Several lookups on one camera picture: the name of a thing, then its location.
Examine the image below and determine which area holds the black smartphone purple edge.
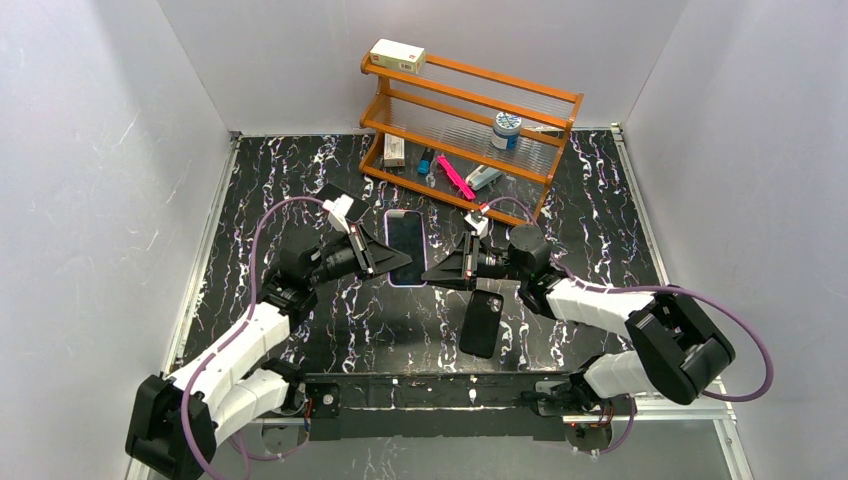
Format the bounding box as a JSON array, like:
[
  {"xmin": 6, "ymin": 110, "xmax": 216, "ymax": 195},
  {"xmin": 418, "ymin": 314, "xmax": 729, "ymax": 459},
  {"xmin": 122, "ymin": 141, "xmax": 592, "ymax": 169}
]
[{"xmin": 384, "ymin": 209, "xmax": 427, "ymax": 287}]

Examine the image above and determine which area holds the lilac phone case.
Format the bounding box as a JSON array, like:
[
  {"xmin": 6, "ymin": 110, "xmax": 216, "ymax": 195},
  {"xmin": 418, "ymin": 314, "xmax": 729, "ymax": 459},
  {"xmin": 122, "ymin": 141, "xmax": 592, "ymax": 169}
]
[{"xmin": 382, "ymin": 208, "xmax": 429, "ymax": 289}]

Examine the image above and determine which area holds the black phone case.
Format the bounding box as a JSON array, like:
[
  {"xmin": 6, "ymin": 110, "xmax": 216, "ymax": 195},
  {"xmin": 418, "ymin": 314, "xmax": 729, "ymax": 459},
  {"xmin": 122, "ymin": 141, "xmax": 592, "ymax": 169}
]
[{"xmin": 458, "ymin": 290, "xmax": 504, "ymax": 359}]

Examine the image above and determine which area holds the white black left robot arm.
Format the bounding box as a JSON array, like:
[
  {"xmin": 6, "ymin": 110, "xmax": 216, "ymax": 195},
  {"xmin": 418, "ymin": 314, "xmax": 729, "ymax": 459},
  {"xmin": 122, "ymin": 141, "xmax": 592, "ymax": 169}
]
[{"xmin": 125, "ymin": 225, "xmax": 412, "ymax": 479}]

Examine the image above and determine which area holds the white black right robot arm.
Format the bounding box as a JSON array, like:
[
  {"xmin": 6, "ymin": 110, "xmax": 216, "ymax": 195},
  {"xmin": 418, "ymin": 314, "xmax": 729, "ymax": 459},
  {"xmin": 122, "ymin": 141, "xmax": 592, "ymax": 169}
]
[{"xmin": 422, "ymin": 224, "xmax": 736, "ymax": 410}]

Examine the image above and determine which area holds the pink highlighter pen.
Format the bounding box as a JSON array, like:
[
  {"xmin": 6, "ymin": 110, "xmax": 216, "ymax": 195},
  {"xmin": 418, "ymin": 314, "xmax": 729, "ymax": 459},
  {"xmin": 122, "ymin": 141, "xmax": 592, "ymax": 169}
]
[{"xmin": 437, "ymin": 154, "xmax": 476, "ymax": 201}]

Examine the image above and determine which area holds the blue marker pen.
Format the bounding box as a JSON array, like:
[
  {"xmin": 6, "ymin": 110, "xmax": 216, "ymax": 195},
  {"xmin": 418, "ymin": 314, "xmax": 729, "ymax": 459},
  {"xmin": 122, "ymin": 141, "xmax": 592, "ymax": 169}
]
[{"xmin": 416, "ymin": 148, "xmax": 435, "ymax": 176}]

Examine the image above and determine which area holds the small white grey box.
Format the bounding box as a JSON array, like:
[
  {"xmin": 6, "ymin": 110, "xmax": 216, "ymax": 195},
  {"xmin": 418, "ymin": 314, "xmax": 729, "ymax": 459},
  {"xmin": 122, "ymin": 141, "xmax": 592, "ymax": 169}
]
[{"xmin": 382, "ymin": 134, "xmax": 406, "ymax": 168}]

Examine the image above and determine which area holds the orange wooden shelf rack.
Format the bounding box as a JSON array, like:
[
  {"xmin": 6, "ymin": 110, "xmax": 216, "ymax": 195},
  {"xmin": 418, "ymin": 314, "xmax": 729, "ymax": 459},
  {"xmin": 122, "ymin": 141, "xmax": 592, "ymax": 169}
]
[{"xmin": 359, "ymin": 54, "xmax": 584, "ymax": 212}]

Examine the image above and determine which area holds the blue white round jar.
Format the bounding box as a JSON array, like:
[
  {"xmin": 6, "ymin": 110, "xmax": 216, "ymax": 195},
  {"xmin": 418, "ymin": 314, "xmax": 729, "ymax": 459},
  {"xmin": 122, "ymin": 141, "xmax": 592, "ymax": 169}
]
[{"xmin": 490, "ymin": 111, "xmax": 523, "ymax": 150}]

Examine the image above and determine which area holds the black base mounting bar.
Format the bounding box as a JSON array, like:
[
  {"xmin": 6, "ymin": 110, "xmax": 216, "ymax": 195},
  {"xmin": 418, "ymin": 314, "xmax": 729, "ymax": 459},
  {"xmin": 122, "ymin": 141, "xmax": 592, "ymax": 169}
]
[{"xmin": 242, "ymin": 372, "xmax": 637, "ymax": 444}]

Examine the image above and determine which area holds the white cardboard box red label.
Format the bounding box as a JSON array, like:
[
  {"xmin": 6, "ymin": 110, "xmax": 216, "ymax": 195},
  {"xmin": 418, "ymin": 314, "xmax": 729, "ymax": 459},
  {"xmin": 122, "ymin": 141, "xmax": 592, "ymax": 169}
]
[{"xmin": 369, "ymin": 38, "xmax": 427, "ymax": 74}]

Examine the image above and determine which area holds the aluminium rail frame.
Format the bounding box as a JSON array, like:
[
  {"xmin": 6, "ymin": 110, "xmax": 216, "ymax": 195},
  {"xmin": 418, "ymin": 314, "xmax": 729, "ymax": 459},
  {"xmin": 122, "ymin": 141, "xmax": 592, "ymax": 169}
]
[{"xmin": 125, "ymin": 123, "xmax": 757, "ymax": 480}]

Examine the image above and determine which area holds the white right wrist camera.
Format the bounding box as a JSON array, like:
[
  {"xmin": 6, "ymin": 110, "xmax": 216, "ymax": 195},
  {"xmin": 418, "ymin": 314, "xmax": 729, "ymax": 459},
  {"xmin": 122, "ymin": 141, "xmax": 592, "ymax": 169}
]
[{"xmin": 464, "ymin": 203, "xmax": 491, "ymax": 239}]

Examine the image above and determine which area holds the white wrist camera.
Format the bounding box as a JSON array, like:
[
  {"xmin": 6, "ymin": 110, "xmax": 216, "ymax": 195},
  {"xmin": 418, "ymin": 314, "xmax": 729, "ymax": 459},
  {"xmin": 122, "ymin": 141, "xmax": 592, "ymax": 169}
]
[
  {"xmin": 322, "ymin": 194, "xmax": 353, "ymax": 235},
  {"xmin": 464, "ymin": 203, "xmax": 491, "ymax": 239}
]

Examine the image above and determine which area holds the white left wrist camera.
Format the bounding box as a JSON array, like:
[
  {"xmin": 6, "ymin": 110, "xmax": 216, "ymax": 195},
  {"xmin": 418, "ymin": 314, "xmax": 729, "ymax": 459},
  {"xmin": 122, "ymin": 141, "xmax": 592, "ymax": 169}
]
[{"xmin": 322, "ymin": 194, "xmax": 353, "ymax": 235}]

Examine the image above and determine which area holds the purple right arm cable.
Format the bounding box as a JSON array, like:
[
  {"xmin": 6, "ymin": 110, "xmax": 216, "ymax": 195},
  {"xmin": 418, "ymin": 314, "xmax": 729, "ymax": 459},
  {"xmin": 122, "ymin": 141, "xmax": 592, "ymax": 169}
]
[{"xmin": 482, "ymin": 196, "xmax": 775, "ymax": 457}]

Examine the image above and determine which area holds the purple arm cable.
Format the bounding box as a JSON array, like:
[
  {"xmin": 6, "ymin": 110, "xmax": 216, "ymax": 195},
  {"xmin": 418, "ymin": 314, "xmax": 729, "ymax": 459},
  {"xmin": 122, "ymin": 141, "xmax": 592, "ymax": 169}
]
[
  {"xmin": 180, "ymin": 195, "xmax": 329, "ymax": 480},
  {"xmin": 482, "ymin": 196, "xmax": 775, "ymax": 457}
]

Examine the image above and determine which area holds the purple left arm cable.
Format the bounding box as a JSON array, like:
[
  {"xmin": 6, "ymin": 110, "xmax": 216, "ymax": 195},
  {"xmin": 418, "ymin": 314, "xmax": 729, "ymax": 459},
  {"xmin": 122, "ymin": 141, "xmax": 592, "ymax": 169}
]
[{"xmin": 180, "ymin": 195, "xmax": 329, "ymax": 480}]

